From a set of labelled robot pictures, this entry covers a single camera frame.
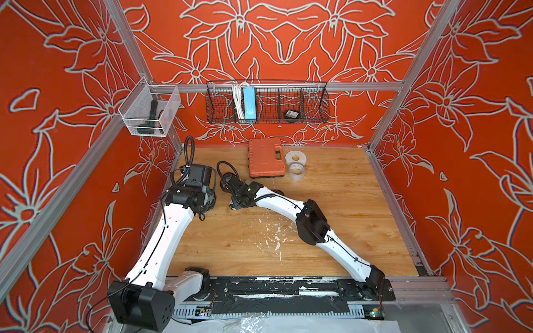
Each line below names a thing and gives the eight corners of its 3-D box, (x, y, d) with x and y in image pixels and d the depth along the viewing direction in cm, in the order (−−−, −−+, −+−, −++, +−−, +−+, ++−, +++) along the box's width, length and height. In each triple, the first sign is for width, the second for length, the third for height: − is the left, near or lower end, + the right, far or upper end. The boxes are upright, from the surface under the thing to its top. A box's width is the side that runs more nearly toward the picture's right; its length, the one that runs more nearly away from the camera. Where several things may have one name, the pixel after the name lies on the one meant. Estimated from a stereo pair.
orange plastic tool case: (246, 179, 107) (246, 173, 103) (249, 145, 124) (248, 138, 120) (284, 179, 107) (285, 172, 103) (282, 145, 124) (282, 138, 119)
